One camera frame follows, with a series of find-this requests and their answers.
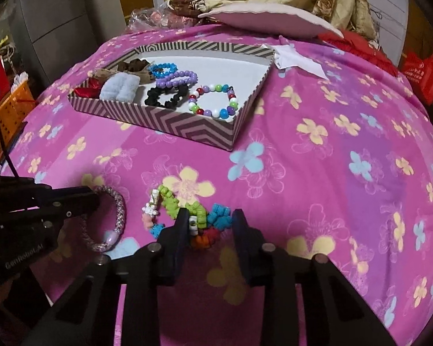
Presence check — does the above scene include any black cable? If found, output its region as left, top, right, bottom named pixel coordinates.
left=0, top=111, right=21, bottom=180

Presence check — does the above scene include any white paper sheet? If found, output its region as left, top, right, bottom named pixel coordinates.
left=272, top=42, right=328, bottom=80

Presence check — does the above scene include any light blue fluffy scrunchie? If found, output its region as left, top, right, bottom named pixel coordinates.
left=100, top=72, right=141, bottom=102

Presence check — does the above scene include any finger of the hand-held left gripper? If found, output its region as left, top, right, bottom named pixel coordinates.
left=40, top=207, right=94, bottom=226
left=36, top=185, right=100, bottom=210

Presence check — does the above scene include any grey refrigerator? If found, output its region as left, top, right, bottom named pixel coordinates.
left=6, top=0, right=99, bottom=80

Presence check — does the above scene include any colourful block bead bracelet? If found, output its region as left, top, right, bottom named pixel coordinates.
left=141, top=184, right=234, bottom=249

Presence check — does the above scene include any red bow hair clip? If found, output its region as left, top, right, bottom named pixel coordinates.
left=74, top=77, right=102, bottom=99

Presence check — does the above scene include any white plastic bag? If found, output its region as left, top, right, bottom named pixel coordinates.
left=10, top=73, right=30, bottom=91

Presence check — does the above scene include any blue bead bracelet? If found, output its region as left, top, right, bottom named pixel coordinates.
left=149, top=63, right=178, bottom=79

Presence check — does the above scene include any pink pillow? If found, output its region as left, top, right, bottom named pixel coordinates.
left=198, top=2, right=344, bottom=40

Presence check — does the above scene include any clear plastic bag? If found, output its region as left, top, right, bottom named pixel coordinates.
left=127, top=2, right=203, bottom=32

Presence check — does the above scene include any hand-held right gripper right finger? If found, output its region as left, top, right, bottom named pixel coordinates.
left=232, top=208, right=397, bottom=346

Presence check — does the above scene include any black scrunchie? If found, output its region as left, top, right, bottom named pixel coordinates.
left=144, top=86, right=191, bottom=109

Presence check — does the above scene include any red frilled cushion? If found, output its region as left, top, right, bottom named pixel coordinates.
left=317, top=30, right=398, bottom=77

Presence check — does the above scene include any leopard print bow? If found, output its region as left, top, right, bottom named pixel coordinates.
left=93, top=67, right=151, bottom=84

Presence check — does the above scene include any pink woven bracelet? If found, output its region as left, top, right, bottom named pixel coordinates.
left=79, top=185, right=127, bottom=253

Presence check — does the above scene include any striped cardboard box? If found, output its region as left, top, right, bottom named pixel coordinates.
left=68, top=41, right=275, bottom=152

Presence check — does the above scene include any pink floral bedsheet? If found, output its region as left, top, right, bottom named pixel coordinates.
left=5, top=23, right=433, bottom=346

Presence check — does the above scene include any red shopping bag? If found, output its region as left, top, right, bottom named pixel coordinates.
left=400, top=52, right=433, bottom=106

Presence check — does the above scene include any brown scrunchie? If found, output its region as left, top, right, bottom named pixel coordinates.
left=117, top=58, right=151, bottom=75

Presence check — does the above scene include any orange plastic basket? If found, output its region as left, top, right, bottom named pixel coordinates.
left=0, top=79, right=37, bottom=163

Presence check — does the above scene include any multicoloured round bead bracelet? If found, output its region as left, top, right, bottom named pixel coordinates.
left=188, top=84, right=239, bottom=120

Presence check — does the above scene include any purple bead bracelet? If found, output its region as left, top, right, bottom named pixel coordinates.
left=154, top=70, right=199, bottom=89

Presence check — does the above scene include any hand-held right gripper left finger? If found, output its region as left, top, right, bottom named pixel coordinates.
left=22, top=208, right=191, bottom=346

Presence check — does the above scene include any coiled rope bundle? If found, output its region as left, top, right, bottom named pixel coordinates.
left=0, top=35, right=16, bottom=66

